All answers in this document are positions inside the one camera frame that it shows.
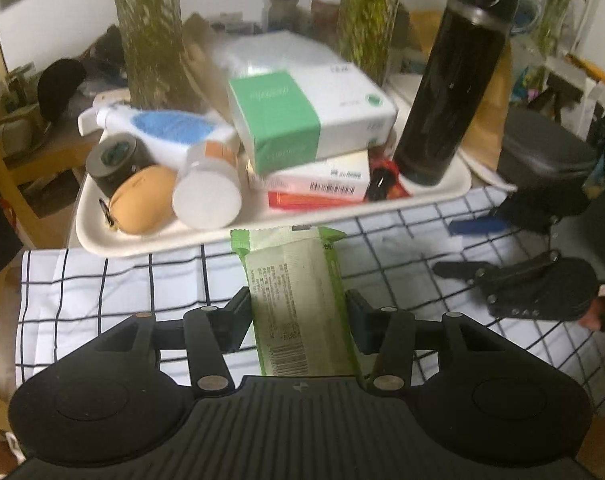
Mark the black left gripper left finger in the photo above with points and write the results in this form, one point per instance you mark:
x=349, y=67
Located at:
x=211, y=332

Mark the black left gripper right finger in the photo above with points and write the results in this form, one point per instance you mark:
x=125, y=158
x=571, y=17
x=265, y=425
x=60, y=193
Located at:
x=389, y=333

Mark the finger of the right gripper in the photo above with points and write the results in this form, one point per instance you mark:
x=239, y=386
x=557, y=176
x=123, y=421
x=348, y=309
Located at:
x=477, y=226

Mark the green wet wipes pack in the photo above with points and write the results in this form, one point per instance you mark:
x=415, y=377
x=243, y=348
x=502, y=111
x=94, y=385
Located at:
x=298, y=300

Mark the person's right hand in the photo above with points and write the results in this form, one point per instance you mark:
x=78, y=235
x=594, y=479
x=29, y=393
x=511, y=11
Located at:
x=602, y=304

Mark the black thermos bottle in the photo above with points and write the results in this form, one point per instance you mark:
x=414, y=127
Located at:
x=467, y=47

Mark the dark grey zip case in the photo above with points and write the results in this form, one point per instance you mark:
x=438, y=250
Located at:
x=548, y=165

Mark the white red medicine box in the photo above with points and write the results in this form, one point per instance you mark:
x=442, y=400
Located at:
x=345, y=177

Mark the white cap pill bottle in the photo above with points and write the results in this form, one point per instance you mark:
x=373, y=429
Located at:
x=207, y=195

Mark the orange egg-shaped pouch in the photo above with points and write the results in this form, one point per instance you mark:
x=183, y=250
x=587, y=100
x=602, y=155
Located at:
x=142, y=204

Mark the white plastic tray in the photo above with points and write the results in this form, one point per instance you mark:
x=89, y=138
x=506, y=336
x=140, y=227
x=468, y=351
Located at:
x=90, y=232

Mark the green white tissue box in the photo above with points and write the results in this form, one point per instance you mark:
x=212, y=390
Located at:
x=292, y=117

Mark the white blue spray bottle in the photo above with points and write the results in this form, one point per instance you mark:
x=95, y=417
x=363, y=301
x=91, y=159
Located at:
x=166, y=134

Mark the black tape roll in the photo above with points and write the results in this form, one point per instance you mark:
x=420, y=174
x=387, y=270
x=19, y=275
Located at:
x=114, y=160

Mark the brown cardboard box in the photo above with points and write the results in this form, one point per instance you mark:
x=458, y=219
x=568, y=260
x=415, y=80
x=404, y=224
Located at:
x=9, y=311

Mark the wooden side table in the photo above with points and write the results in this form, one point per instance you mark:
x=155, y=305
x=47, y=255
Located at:
x=65, y=149

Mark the middle glass vase with bamboo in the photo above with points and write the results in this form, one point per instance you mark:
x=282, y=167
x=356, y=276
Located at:
x=364, y=31

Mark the glass vase with bamboo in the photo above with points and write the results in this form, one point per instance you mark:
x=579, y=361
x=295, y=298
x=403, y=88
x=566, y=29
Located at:
x=151, y=35
x=364, y=31

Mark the left glass vase with bamboo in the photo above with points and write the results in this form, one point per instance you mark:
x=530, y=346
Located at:
x=151, y=35

